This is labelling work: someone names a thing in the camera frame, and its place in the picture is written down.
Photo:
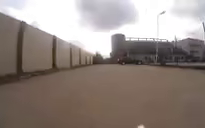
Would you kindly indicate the dark vehicle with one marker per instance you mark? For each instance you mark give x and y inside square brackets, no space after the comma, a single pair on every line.
[130,61]

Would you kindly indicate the brown dirt road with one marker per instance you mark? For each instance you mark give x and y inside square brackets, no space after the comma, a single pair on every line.
[106,93]

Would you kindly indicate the grey building with round tower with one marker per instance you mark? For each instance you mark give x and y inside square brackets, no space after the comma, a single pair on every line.
[140,48]

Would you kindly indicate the street lamp pole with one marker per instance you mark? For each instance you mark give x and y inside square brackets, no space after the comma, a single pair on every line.
[157,36]

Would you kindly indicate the robot's own part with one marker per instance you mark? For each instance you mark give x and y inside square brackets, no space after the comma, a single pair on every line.
[141,126]

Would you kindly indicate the white building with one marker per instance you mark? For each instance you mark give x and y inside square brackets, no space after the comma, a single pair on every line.
[193,48]

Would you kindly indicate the pale concrete panel wall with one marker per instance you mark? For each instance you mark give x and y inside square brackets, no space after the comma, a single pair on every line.
[33,50]

